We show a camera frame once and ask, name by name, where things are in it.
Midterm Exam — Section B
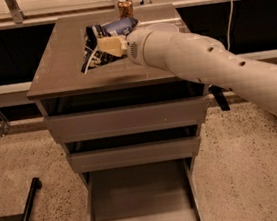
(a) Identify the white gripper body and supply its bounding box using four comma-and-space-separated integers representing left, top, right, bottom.
126, 29, 151, 66

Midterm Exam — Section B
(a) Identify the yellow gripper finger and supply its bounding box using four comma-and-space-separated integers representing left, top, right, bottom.
97, 35, 127, 57

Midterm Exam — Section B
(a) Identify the blue chip bag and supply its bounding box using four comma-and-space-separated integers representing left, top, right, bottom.
81, 17, 139, 74

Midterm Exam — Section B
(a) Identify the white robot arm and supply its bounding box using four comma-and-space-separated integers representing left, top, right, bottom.
97, 23, 277, 117

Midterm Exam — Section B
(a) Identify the grey top drawer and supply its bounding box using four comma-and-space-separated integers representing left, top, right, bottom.
44, 97, 208, 143

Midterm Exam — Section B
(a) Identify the grey drawer cabinet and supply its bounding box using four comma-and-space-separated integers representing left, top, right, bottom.
17, 0, 236, 221

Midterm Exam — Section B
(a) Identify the grey middle drawer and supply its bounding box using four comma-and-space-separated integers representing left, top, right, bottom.
67, 136, 200, 173

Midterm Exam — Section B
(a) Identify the grey open bottom drawer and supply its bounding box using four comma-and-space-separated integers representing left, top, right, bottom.
87, 159, 203, 221

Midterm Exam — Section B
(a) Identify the white ceramic bowl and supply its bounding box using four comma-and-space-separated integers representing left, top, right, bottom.
148, 23, 179, 33

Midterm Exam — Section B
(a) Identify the brown soda can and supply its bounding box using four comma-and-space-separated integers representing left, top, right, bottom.
117, 0, 134, 19

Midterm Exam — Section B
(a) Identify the black metal bar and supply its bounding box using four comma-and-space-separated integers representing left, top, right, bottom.
21, 177, 42, 221

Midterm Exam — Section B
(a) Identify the black bracket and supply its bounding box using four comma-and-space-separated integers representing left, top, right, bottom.
208, 85, 230, 111

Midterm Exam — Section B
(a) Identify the white cable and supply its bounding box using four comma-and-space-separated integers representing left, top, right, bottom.
220, 0, 241, 52

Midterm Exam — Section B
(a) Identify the grey horizontal rail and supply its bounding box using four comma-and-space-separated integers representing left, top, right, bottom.
0, 49, 277, 107

